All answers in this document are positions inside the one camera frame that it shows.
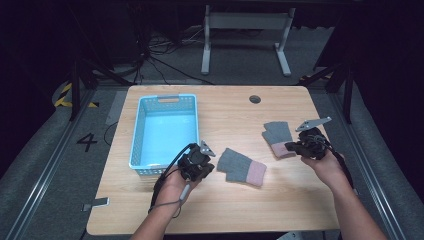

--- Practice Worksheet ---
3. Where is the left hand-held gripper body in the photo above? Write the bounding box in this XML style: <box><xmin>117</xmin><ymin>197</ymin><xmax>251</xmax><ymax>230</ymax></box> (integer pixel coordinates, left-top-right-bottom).
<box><xmin>177</xmin><ymin>139</ymin><xmax>217</xmax><ymax>183</ymax></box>

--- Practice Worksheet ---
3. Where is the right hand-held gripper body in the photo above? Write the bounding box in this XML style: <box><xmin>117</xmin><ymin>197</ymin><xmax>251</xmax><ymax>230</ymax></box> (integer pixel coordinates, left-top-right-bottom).
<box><xmin>295</xmin><ymin>116</ymin><xmax>333</xmax><ymax>161</ymax></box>

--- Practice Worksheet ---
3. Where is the grey glove with pink cuff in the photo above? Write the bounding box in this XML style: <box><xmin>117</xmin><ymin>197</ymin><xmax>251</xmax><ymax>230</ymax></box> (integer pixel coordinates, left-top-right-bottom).
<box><xmin>261</xmin><ymin>121</ymin><xmax>297</xmax><ymax>159</ymax></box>
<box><xmin>216</xmin><ymin>147</ymin><xmax>268</xmax><ymax>188</ymax></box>

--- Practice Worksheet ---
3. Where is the blue plastic basket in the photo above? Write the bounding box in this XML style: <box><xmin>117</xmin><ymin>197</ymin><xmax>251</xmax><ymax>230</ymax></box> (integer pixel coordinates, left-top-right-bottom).
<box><xmin>128</xmin><ymin>93</ymin><xmax>200</xmax><ymax>177</ymax></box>

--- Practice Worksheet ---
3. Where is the person's right hand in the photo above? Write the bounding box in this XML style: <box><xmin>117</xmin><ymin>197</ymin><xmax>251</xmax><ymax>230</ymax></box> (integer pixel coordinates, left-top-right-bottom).
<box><xmin>300</xmin><ymin>149</ymin><xmax>352</xmax><ymax>194</ymax></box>

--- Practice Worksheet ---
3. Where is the person's left hand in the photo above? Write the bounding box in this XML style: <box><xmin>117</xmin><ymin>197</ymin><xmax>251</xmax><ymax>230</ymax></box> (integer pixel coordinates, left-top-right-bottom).
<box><xmin>155</xmin><ymin>165</ymin><xmax>202</xmax><ymax>213</ymax></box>

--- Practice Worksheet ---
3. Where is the black metal stand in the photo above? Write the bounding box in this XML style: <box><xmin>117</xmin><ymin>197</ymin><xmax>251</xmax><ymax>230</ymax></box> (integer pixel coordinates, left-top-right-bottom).
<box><xmin>67</xmin><ymin>55</ymin><xmax>135</xmax><ymax>122</ymax></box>
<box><xmin>298</xmin><ymin>61</ymin><xmax>355</xmax><ymax>125</ymax></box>

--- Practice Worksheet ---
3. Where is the grey wrist strap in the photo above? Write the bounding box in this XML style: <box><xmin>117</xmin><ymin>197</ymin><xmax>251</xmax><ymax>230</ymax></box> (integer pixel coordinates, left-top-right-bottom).
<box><xmin>149</xmin><ymin>182</ymin><xmax>192</xmax><ymax>220</ymax></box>

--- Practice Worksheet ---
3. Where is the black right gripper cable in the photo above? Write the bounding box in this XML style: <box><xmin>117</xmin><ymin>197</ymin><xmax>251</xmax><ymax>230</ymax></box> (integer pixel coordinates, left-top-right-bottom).
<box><xmin>311</xmin><ymin>133</ymin><xmax>356</xmax><ymax>190</ymax></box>

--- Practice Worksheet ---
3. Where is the thin black cable loop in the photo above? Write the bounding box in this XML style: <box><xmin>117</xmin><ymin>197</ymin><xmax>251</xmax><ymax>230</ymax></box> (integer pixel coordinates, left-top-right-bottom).
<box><xmin>103</xmin><ymin>121</ymin><xmax>119</xmax><ymax>147</ymax></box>

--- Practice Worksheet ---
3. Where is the small metal bracket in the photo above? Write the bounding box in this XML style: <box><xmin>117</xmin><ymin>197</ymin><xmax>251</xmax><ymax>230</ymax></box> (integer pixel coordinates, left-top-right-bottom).
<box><xmin>81</xmin><ymin>196</ymin><xmax>111</xmax><ymax>213</ymax></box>

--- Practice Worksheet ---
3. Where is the bundle of black floor cables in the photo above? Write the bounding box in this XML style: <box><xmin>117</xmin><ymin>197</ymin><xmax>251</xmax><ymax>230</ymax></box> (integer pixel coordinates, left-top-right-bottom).
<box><xmin>131</xmin><ymin>25</ymin><xmax>215</xmax><ymax>86</ymax></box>

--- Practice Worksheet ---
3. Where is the white metal desk frame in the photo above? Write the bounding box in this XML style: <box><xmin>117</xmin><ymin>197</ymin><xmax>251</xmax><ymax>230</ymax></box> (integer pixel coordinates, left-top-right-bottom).
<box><xmin>200</xmin><ymin>4</ymin><xmax>297</xmax><ymax>78</ymax></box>

